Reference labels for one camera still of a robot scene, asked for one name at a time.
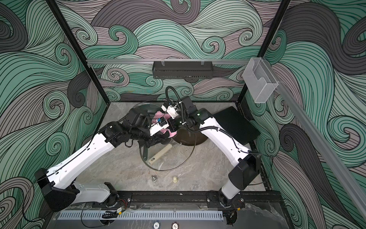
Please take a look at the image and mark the pink cloth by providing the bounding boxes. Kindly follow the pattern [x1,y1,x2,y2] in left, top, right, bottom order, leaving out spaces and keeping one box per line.
[150,111,177,138]

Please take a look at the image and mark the glass pot lid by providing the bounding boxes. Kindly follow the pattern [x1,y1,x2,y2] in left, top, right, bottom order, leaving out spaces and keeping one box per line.
[138,125,197,172]

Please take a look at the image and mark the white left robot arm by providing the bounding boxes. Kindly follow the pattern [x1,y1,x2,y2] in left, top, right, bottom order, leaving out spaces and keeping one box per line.
[35,106,177,212]

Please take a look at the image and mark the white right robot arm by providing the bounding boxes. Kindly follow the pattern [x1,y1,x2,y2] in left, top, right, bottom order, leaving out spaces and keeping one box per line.
[161,96,261,208]

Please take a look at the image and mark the black frying pan with lid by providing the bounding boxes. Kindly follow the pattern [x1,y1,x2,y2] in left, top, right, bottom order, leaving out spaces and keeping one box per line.
[124,103,166,162]

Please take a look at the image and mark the black ribbed carrying case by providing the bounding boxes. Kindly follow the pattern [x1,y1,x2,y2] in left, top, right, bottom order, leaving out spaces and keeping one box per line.
[213,106,260,145]

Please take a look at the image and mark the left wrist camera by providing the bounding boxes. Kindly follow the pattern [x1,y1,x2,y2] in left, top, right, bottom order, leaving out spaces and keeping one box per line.
[150,123,169,136]

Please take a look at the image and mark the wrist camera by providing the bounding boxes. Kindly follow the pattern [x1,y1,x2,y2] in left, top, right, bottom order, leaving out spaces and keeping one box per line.
[150,123,169,136]
[161,105,179,119]

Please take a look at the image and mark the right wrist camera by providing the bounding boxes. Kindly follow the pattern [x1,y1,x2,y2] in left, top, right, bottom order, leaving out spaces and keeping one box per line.
[161,105,179,119]

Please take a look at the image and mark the brown wok with wooden handle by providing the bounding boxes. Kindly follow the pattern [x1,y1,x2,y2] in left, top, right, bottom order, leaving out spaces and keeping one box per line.
[148,125,209,165]

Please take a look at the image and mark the black wall shelf tray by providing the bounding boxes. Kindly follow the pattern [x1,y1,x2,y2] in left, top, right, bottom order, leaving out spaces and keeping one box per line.
[152,62,214,80]

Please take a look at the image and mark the white slotted cable duct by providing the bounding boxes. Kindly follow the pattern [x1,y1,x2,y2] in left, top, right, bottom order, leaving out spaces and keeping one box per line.
[57,210,224,221]

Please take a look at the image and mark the clear plastic wall bin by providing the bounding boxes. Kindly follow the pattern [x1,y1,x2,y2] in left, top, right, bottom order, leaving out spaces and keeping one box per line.
[242,57,278,104]

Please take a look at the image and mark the aluminium rail back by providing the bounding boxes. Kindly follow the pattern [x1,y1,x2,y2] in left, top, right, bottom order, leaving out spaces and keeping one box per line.
[86,58,250,65]

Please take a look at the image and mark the aluminium rail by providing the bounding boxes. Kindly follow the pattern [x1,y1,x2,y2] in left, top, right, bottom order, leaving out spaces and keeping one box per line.
[86,58,250,65]
[260,58,366,219]

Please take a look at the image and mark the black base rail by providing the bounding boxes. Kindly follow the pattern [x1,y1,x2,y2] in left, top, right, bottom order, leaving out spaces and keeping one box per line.
[54,190,284,209]

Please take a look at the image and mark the aluminium rail right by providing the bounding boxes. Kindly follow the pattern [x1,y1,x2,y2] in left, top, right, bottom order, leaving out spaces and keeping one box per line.
[260,58,366,219]

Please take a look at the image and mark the black frame post right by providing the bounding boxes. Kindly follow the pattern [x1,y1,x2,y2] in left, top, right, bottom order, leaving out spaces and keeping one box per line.
[237,1,291,104]

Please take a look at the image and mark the black frame post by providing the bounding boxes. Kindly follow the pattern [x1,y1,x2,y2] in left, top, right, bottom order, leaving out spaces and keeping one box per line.
[45,0,111,106]
[237,1,291,104]

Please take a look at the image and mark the black frame post left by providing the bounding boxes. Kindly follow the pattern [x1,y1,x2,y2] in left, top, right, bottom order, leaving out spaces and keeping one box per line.
[45,0,111,106]

